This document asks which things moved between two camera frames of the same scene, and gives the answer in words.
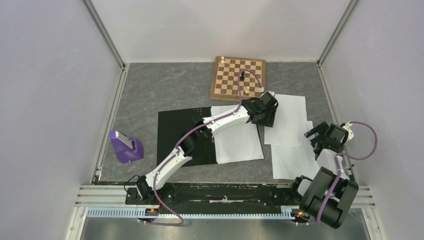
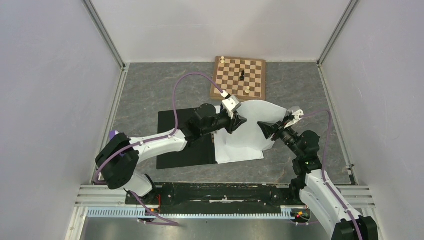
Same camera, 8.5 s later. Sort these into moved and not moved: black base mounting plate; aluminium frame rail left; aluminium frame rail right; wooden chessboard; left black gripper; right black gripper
Moved: left black gripper; right black gripper
Not moved: wooden chessboard; aluminium frame rail right; black base mounting plate; aluminium frame rail left
